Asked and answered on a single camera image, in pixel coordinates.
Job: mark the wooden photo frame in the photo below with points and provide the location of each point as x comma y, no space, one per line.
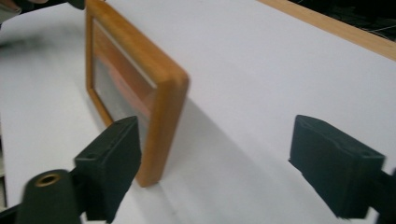
162,99

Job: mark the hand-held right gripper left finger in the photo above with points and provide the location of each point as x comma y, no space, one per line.
109,168

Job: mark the wooden table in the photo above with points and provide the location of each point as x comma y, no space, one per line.
342,29

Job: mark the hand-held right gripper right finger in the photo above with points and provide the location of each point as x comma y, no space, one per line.
336,168

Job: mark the white paper sheet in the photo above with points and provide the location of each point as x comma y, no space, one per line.
264,93

